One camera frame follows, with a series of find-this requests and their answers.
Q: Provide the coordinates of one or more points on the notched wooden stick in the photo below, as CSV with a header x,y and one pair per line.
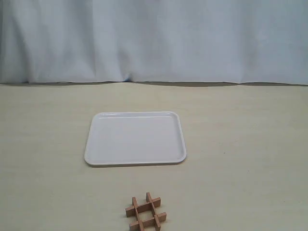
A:
x,y
134,213

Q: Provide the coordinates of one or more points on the white rectangular plastic tray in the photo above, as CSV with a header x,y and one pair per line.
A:
x,y
135,138

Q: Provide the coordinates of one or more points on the white backdrop curtain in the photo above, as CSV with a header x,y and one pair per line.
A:
x,y
85,41

